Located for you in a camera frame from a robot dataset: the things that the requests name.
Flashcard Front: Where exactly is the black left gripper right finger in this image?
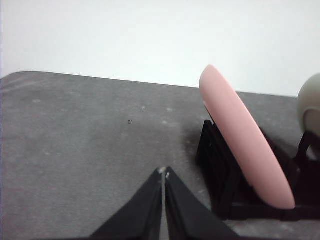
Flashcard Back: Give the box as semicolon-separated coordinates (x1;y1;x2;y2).
164;165;241;240

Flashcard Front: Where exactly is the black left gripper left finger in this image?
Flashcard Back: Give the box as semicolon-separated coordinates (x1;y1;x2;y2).
89;167;165;240

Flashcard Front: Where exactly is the pink plate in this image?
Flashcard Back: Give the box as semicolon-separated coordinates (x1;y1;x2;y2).
199;64;297;210

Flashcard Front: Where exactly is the pale green plate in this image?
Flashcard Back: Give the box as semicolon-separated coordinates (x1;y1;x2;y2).
297;72;320;161

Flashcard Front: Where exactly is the black dish rack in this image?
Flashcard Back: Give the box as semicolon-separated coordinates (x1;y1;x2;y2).
195;119;320;222

